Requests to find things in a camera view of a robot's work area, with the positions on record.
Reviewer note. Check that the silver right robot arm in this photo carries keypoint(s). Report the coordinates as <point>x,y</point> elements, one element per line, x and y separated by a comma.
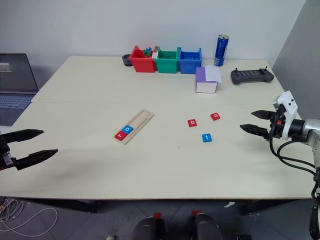
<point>308,128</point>

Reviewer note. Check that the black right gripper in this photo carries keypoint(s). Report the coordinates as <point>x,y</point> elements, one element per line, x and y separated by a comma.
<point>277,127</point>

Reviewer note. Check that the blue letter tile o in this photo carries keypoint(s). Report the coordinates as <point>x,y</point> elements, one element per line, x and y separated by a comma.
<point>127,129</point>

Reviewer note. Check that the wooden letter tray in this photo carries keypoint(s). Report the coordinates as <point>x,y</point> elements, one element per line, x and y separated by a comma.
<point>140,122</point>

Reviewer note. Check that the black round container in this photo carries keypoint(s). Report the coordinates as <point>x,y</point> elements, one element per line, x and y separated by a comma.
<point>126,60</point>

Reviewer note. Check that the dark rounded shape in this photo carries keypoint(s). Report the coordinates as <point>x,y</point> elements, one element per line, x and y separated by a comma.
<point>147,230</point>
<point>206,228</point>

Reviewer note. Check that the purple and white box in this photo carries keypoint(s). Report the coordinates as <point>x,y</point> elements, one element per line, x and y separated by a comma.
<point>201,80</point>

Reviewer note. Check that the red plastic bin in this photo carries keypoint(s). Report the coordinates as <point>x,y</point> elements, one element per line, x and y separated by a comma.
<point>142,63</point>

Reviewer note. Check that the white paper sheet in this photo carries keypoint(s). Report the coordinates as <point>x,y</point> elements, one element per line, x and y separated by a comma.
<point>213,73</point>

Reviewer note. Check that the red letter tile r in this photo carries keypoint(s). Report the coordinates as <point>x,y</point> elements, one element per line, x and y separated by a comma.
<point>120,135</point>

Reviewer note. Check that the white floor scrap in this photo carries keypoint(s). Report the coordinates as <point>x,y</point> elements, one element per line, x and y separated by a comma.
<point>229,204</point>

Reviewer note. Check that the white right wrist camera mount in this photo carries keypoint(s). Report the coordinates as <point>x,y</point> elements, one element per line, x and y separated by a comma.
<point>290,105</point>

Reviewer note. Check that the grey handheld controller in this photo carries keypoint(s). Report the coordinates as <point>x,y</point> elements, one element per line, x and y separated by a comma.
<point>251,76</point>

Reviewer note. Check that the blue plastic bin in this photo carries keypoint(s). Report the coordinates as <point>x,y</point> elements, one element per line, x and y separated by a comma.
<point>190,66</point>

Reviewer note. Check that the green plastic bin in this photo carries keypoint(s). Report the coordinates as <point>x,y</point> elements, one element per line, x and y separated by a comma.
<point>166,65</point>

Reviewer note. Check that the red letter tile o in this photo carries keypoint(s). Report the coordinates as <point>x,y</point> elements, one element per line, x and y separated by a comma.
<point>215,116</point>

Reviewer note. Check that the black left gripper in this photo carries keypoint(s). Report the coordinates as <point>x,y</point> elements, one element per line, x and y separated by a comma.
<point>5,160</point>

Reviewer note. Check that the dark laptop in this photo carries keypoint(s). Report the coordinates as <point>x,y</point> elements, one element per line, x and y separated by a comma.
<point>15,75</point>

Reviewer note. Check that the blue letter tile t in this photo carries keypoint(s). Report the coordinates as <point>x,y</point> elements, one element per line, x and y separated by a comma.
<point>207,137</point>

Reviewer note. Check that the blue drink can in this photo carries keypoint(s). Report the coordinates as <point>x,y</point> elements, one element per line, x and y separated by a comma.
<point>220,51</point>

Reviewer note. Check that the red letter tile b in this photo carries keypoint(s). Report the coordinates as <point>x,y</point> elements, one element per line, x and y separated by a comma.
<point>192,123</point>

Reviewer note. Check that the small coloured toy bricks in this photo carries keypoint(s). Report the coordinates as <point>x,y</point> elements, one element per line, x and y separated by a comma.
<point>148,52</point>

